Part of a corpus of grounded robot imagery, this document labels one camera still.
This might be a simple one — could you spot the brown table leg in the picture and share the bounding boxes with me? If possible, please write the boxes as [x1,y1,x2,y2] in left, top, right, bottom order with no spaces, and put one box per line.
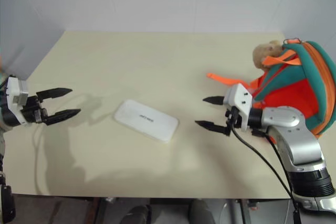
[88,197,102,224]

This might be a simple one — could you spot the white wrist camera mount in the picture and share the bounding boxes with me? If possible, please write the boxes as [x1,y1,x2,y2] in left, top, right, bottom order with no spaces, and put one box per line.
[226,83,255,132]
[6,77,29,126]

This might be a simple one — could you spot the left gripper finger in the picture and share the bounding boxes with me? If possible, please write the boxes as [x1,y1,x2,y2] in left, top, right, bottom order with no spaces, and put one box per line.
[46,109,82,126]
[36,88,73,103]

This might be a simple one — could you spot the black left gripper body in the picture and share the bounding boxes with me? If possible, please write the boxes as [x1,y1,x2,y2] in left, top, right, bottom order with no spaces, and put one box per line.
[22,94,50,126]

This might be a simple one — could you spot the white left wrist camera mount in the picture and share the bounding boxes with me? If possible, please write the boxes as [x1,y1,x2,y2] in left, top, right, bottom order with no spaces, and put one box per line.
[6,77,29,126]

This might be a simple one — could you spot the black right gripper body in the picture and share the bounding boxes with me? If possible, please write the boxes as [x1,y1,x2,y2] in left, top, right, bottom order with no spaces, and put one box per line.
[225,105,244,137]

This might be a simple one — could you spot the green and orange backpack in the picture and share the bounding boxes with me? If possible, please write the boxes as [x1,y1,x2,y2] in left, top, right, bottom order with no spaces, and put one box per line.
[206,38,336,140]

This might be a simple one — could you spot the white rectangular box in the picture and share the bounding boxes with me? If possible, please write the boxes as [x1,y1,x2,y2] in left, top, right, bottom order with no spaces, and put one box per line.
[113,99,180,145]

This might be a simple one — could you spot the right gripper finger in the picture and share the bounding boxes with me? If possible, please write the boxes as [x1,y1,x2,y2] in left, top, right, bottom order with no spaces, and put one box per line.
[202,95,224,105]
[194,120,229,136]

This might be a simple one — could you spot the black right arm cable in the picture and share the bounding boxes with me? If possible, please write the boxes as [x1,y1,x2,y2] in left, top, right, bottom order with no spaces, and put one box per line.
[230,126,301,224]
[252,129,294,198]

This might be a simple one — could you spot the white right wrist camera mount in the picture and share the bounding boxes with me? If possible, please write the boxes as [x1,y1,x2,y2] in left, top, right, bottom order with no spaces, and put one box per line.
[226,83,255,132]

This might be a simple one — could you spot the tan plush toy keychain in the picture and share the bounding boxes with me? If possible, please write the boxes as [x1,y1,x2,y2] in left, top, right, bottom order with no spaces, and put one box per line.
[251,39,286,71]

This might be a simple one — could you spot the dark rounded shape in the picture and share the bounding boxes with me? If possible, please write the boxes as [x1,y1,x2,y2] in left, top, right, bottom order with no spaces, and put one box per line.
[189,198,214,224]
[120,204,152,224]

